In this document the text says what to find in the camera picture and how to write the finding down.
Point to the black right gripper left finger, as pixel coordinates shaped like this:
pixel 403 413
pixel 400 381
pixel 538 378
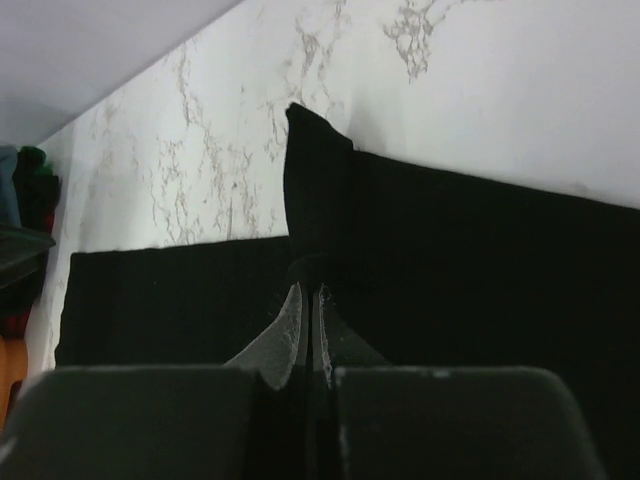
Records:
pixel 239 420

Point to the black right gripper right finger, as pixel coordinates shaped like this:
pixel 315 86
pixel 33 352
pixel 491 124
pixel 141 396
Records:
pixel 372 420

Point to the black t shirt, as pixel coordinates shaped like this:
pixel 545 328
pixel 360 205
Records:
pixel 430 267

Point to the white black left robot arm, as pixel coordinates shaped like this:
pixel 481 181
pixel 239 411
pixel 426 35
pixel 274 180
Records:
pixel 24 258

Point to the orange plastic basket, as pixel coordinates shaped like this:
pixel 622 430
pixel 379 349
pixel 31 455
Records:
pixel 13 368

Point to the folded grey blue t shirt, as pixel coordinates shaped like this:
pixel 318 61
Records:
pixel 9 203

